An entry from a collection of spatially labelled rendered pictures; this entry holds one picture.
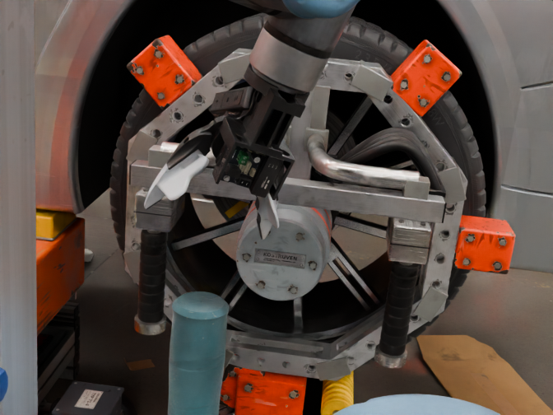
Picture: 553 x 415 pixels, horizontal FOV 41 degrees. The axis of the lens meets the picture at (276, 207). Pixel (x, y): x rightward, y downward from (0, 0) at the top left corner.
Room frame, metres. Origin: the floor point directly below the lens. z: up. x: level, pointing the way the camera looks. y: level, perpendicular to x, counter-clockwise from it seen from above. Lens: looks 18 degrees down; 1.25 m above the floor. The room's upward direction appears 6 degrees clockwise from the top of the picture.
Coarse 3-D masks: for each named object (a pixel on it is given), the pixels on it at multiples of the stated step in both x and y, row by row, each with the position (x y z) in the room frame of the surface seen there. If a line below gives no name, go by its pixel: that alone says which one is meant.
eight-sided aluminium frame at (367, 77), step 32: (224, 64) 1.13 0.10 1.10; (352, 64) 1.12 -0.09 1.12; (192, 96) 1.13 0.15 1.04; (384, 96) 1.11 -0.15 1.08; (160, 128) 1.14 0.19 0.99; (416, 128) 1.11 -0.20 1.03; (128, 160) 1.14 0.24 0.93; (448, 160) 1.10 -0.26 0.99; (128, 192) 1.14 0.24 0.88; (448, 192) 1.10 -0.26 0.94; (128, 224) 1.14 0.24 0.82; (448, 224) 1.10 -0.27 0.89; (128, 256) 1.14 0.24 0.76; (448, 256) 1.10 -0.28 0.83; (416, 288) 1.15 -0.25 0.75; (416, 320) 1.10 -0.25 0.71; (256, 352) 1.12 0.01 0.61; (288, 352) 1.12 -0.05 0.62; (320, 352) 1.15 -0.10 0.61; (352, 352) 1.11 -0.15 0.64
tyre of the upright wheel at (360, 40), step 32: (224, 32) 1.22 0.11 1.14; (256, 32) 1.21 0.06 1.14; (352, 32) 1.20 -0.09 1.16; (384, 32) 1.32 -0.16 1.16; (384, 64) 1.19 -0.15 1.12; (448, 96) 1.19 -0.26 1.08; (128, 128) 1.22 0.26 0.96; (448, 128) 1.19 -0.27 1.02; (480, 160) 1.19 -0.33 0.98; (480, 192) 1.19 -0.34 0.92; (448, 288) 1.18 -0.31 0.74
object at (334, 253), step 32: (192, 128) 1.41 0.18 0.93; (352, 128) 1.22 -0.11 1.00; (192, 224) 1.39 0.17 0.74; (224, 224) 1.24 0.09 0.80; (352, 224) 1.22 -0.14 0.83; (192, 256) 1.30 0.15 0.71; (224, 256) 1.43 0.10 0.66; (384, 256) 1.40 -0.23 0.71; (192, 288) 1.22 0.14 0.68; (224, 288) 1.24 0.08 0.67; (320, 288) 1.40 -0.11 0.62; (352, 288) 1.22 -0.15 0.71; (384, 288) 1.25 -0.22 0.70; (256, 320) 1.23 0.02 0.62; (288, 320) 1.26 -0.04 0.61; (320, 320) 1.25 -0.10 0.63; (352, 320) 1.21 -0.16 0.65
